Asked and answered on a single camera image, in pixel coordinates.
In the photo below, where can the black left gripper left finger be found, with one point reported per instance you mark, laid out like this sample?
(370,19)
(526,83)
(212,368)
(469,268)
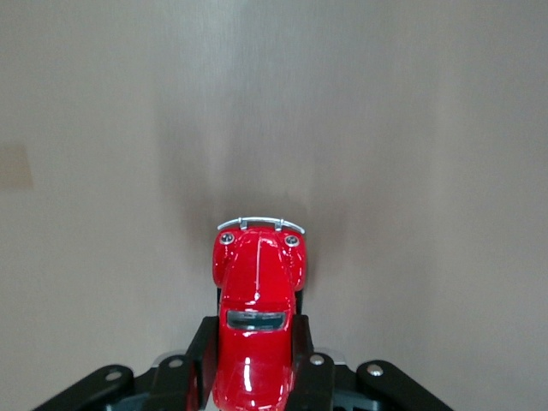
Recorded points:
(184,381)

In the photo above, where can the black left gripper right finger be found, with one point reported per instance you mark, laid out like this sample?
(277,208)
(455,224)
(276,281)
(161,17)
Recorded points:
(312,381)

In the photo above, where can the red beetle toy car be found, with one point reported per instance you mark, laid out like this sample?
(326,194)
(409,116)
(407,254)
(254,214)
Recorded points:
(257,278)

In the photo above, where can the square tape patch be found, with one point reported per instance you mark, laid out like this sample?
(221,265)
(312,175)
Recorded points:
(15,167)

